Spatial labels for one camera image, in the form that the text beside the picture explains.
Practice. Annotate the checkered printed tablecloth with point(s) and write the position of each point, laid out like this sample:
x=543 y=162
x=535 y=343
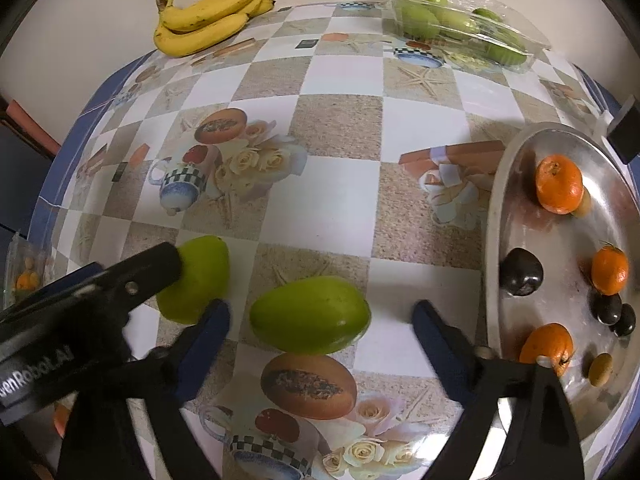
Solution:
x=340 y=75

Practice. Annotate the dark purple plum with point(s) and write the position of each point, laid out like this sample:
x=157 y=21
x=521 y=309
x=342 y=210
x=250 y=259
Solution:
x=626 y=320
x=606 y=308
x=521 y=272

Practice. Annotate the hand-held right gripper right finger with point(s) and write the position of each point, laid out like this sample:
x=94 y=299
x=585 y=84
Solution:
x=440 y=345

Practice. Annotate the green mango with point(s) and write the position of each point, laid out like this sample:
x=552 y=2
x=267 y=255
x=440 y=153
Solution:
x=200 y=275
x=310 y=321

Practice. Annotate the small black box device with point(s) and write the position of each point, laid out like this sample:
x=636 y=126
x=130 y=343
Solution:
x=627 y=130

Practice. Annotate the cluster of small yellow fruits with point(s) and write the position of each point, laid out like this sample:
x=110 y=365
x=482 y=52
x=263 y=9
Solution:
x=25 y=280

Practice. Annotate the yellow banana bunch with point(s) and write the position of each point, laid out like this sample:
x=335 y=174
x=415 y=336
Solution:
x=210 y=30

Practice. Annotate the clear bag of small fruit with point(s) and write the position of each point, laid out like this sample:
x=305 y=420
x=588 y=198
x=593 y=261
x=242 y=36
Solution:
x=25 y=260

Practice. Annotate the pile of small green fruits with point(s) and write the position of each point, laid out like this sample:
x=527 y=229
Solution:
x=425 y=20

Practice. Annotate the small tan round fruit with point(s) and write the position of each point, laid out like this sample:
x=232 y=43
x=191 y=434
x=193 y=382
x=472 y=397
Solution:
x=600 y=369

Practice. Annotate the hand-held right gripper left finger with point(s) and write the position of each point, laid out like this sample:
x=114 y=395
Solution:
x=207 y=345

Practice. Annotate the orange mandarin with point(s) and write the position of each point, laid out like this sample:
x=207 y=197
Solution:
x=560 y=183
x=610 y=270
x=547 y=347

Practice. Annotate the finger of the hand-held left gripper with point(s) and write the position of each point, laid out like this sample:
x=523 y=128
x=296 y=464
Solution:
x=150 y=270
x=70 y=287

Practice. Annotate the round metal tray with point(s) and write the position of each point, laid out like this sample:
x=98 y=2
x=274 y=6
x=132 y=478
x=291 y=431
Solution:
x=550 y=260

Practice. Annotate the red-brown board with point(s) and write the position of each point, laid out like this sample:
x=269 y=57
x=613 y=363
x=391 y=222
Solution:
x=30 y=125

